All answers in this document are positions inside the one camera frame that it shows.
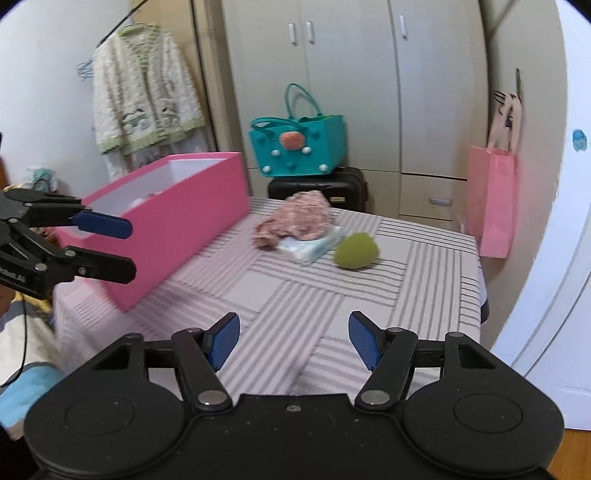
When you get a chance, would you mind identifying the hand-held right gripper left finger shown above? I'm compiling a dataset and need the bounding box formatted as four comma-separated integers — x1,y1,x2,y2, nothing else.
92,311,242,413

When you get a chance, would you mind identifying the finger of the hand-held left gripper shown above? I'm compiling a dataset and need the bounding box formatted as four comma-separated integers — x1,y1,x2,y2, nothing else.
4,222,138,284
2,186,134,240

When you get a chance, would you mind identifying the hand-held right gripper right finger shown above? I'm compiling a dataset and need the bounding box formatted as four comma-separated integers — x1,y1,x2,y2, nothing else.
348,311,497,411

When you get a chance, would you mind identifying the pink cardboard box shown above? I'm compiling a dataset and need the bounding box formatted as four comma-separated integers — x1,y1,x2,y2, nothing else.
54,151,250,313

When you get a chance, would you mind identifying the white cloth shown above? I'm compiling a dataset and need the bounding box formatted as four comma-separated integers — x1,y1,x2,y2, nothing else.
0,302,62,372

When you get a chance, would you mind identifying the green plush toy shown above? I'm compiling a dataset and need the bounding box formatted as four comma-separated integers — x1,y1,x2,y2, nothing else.
334,232,380,270

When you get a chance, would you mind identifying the white hanging garment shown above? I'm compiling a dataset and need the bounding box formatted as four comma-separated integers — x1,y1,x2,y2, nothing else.
103,124,219,182

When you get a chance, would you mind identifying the light blue cloth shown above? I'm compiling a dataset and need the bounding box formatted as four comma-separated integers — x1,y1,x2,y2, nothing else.
0,362,64,440

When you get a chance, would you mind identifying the white and green cardigan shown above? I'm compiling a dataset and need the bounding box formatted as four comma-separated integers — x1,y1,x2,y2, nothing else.
91,24,206,156

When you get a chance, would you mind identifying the pink floral cloth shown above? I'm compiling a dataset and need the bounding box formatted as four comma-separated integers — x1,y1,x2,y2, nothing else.
252,189,332,251

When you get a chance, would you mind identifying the black suitcase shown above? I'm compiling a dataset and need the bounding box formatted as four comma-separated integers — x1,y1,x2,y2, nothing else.
268,167,369,213

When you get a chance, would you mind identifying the pink paper bag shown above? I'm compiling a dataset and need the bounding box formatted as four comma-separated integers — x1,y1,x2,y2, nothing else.
466,92,525,260

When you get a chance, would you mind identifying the teal tote bag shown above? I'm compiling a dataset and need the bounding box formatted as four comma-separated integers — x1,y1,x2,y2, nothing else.
249,83,347,178

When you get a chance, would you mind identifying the white door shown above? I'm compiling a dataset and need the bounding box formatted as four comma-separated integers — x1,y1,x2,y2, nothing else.
489,0,591,433

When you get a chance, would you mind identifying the beige wardrobe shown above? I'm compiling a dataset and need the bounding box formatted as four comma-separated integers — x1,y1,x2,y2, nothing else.
222,0,570,237

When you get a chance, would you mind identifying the black cable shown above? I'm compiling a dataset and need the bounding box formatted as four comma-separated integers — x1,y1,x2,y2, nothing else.
0,295,29,387

